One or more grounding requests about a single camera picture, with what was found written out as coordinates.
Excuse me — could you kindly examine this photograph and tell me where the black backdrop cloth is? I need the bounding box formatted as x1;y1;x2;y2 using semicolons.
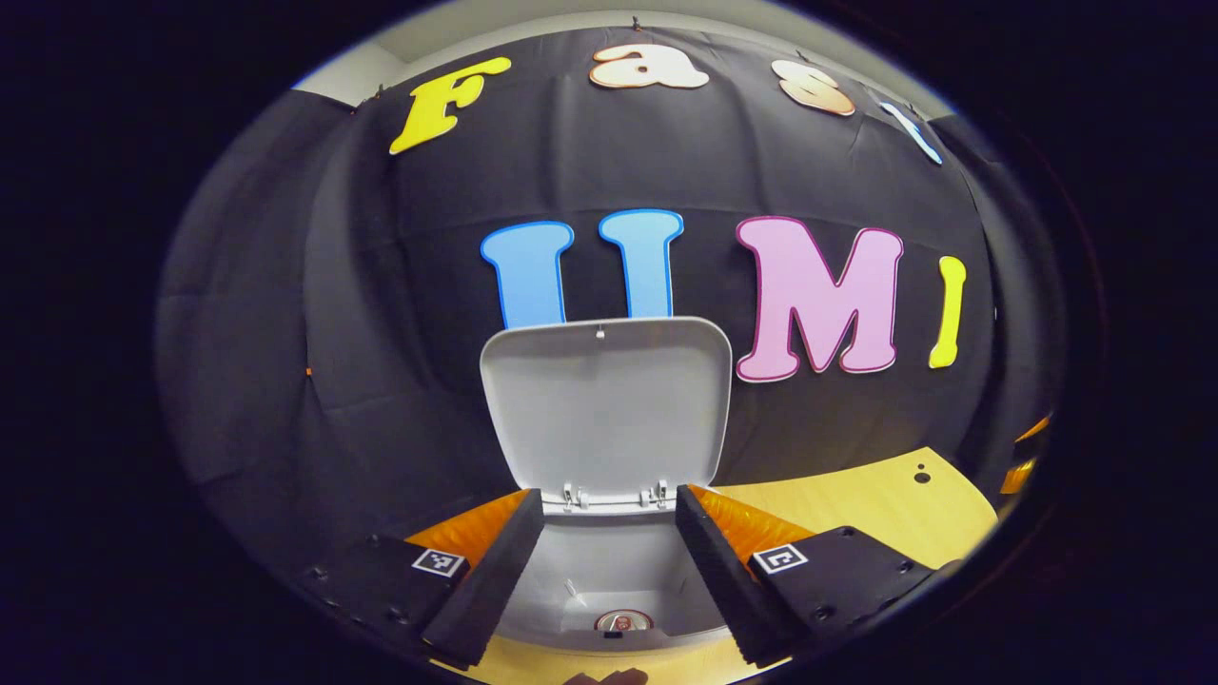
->
157;27;1057;572

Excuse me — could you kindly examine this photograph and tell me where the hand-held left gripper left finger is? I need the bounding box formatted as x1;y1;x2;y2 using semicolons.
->
304;488;546;670

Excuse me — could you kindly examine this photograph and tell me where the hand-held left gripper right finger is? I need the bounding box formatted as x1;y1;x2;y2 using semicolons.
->
674;483;943;667

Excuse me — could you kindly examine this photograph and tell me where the white desktop garbage bin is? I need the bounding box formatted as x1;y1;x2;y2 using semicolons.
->
479;316;753;657

